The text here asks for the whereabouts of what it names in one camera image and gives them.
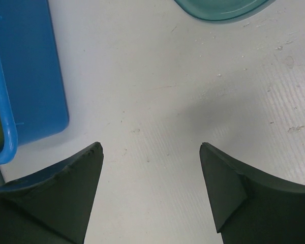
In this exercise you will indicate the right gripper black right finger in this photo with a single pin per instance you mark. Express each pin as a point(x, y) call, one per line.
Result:
point(249, 205)

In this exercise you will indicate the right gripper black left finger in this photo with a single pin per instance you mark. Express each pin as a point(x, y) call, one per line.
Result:
point(52, 205)

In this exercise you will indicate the blue plastic tub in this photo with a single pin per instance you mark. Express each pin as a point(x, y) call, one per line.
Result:
point(32, 96)

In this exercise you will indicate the teal translucent plastic tray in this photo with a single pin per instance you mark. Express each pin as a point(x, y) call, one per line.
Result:
point(222, 10)

